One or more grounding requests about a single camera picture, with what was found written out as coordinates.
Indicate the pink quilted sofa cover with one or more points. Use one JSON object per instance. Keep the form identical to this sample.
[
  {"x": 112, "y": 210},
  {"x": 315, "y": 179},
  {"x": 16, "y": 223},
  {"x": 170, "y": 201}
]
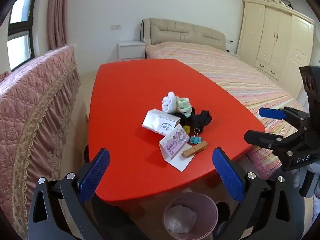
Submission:
[{"x": 37, "y": 101}]

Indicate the white cardboard box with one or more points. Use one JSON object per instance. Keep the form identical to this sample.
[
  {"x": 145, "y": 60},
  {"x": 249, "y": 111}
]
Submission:
[{"x": 160, "y": 122}]

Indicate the light blue binder clip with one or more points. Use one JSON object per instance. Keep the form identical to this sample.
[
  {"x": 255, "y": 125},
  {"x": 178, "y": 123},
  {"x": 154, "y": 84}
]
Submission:
[{"x": 195, "y": 139}]

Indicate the pink trash bin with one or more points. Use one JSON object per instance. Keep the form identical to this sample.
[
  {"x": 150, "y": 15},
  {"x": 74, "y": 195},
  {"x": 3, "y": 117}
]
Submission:
[{"x": 207, "y": 214}]

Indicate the red table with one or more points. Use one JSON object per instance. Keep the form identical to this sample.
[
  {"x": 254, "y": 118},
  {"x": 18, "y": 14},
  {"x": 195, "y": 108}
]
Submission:
[{"x": 122, "y": 95}]

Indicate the wooden clothespin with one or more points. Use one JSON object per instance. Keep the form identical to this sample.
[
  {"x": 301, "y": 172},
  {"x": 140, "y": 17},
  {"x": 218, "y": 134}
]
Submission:
[{"x": 194, "y": 149}]

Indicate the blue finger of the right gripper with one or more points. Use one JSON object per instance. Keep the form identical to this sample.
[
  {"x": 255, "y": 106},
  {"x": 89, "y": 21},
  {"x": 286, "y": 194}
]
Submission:
[{"x": 278, "y": 114}]

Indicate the beige padded headboard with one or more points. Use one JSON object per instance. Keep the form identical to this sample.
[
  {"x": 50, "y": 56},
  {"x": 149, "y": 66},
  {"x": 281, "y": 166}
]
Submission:
[{"x": 156, "y": 30}]

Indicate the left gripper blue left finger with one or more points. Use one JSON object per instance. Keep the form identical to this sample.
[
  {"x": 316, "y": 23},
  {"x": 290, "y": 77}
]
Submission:
[{"x": 90, "y": 175}]

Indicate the wall socket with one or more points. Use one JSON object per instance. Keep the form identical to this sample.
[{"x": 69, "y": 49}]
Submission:
[{"x": 115, "y": 27}]

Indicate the yellow tape measure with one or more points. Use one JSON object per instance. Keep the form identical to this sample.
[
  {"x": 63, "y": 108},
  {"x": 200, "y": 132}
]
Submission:
[{"x": 186, "y": 129}]

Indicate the window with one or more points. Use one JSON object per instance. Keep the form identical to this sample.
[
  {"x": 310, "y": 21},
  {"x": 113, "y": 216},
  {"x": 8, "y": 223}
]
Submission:
[{"x": 20, "y": 33}]

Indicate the bed with striped sheet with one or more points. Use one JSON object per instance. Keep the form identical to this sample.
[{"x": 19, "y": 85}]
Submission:
[{"x": 251, "y": 88}]

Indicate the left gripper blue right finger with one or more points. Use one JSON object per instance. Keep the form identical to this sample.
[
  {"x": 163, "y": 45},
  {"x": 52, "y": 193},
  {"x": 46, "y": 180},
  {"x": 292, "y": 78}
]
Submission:
[{"x": 231, "y": 174}]

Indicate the green white sock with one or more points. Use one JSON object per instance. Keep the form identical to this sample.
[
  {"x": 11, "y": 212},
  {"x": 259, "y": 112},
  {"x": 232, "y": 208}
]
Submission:
[{"x": 183, "y": 106}]

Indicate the pink curtain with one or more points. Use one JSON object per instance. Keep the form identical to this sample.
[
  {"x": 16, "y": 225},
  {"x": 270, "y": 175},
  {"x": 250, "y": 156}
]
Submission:
[{"x": 56, "y": 23}]

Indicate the pink greeting card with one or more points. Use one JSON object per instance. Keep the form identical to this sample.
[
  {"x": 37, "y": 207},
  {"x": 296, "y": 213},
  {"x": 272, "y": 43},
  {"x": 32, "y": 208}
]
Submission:
[{"x": 173, "y": 145}]

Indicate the white nightstand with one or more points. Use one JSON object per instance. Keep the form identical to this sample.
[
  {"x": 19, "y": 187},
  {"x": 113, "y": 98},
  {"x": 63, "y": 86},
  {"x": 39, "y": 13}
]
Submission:
[{"x": 133, "y": 50}]

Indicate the cream wardrobe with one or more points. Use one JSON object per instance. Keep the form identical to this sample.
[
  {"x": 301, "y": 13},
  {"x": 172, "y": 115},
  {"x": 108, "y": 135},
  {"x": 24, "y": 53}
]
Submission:
[{"x": 276, "y": 40}]

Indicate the black cloth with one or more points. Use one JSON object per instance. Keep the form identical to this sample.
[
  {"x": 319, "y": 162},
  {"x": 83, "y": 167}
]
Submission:
[{"x": 195, "y": 120}]

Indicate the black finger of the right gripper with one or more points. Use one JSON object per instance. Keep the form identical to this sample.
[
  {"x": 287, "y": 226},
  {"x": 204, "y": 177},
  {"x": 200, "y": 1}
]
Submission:
[{"x": 264, "y": 140}]

